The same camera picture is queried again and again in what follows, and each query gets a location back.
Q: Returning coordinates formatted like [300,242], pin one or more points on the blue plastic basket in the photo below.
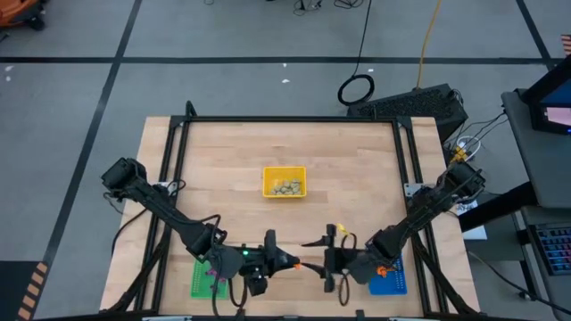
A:
[392,285]

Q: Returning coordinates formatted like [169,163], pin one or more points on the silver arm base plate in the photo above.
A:
[410,188]

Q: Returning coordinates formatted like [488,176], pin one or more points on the orange machine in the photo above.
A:
[18,9]

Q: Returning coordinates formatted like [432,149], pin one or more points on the white paper sheet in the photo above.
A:
[475,232]

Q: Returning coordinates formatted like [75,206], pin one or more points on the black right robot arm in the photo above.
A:
[419,214]

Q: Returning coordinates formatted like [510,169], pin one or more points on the yellow plastic basket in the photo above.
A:
[270,174]

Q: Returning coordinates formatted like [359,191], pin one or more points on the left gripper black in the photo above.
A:
[259,263]

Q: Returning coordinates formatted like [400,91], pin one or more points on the black mat orange stripes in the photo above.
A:
[13,290]

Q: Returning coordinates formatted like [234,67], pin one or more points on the red white striped object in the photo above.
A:
[566,44]

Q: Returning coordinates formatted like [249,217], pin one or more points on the black monitor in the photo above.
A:
[535,120]

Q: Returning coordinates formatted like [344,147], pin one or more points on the grey desk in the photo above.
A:
[540,178]

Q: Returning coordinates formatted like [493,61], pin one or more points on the green plastic basket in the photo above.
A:
[201,290]

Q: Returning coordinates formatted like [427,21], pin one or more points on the backlit keyboard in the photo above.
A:
[555,249]

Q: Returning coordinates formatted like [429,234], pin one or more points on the yellow power plug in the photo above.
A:
[459,154]

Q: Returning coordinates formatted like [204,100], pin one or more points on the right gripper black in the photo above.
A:
[348,263]

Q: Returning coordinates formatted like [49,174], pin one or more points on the black computer case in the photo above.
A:
[401,107]

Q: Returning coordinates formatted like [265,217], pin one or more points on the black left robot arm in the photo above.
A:
[165,209]

